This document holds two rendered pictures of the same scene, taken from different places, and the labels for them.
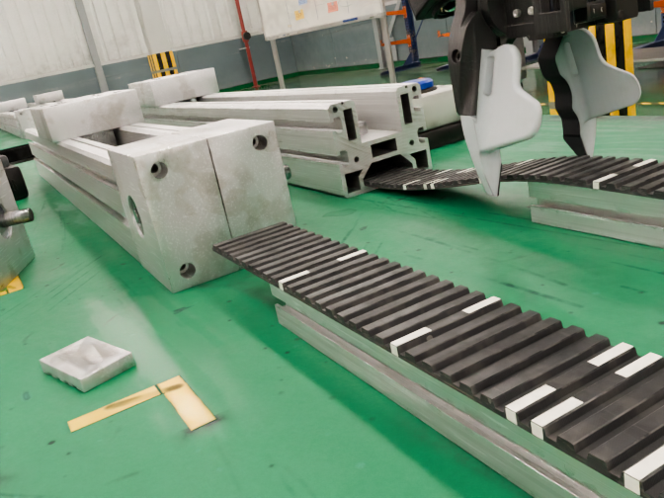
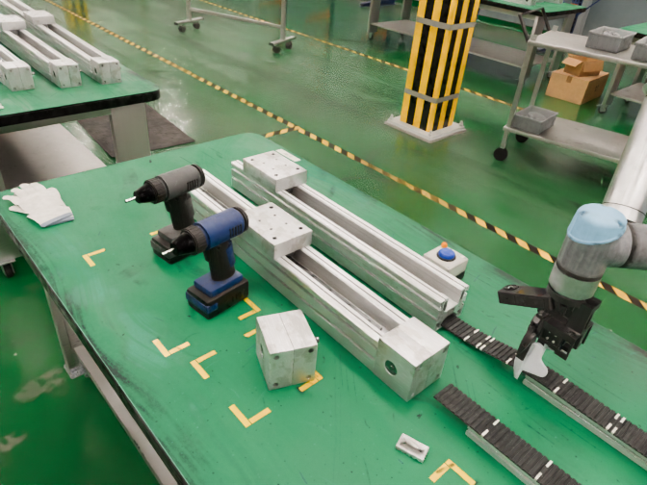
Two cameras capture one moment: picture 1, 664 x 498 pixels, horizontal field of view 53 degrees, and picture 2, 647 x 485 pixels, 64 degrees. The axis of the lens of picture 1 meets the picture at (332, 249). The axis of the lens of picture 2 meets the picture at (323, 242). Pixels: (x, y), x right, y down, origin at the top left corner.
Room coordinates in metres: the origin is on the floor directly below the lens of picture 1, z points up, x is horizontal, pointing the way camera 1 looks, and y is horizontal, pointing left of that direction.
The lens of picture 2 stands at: (-0.13, 0.48, 1.55)
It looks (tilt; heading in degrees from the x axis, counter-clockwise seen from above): 34 degrees down; 342
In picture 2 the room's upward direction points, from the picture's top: 5 degrees clockwise
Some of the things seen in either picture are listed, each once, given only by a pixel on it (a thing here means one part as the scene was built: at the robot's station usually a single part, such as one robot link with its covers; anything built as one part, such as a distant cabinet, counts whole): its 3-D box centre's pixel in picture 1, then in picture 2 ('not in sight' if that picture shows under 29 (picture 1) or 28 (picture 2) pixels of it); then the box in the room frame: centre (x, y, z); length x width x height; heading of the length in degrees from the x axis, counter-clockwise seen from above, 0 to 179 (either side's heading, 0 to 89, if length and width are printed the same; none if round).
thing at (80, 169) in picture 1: (99, 161); (271, 250); (0.89, 0.28, 0.82); 0.80 x 0.10 x 0.09; 26
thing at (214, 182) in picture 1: (218, 194); (414, 355); (0.49, 0.07, 0.83); 0.12 x 0.09 x 0.10; 116
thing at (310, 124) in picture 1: (230, 127); (330, 227); (0.97, 0.11, 0.82); 0.80 x 0.10 x 0.09; 26
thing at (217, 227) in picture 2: not in sight; (206, 267); (0.76, 0.44, 0.89); 0.20 x 0.08 x 0.22; 124
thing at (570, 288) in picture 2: not in sight; (574, 278); (0.42, -0.16, 1.03); 0.08 x 0.08 x 0.05
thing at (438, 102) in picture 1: (414, 119); (441, 267); (0.77, -0.12, 0.81); 0.10 x 0.08 x 0.06; 116
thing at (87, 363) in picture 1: (86, 362); (412, 447); (0.33, 0.14, 0.78); 0.05 x 0.03 x 0.01; 43
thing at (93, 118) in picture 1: (87, 124); (272, 234); (0.89, 0.28, 0.87); 0.16 x 0.11 x 0.07; 26
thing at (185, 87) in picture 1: (174, 95); (274, 174); (1.19, 0.21, 0.87); 0.16 x 0.11 x 0.07; 26
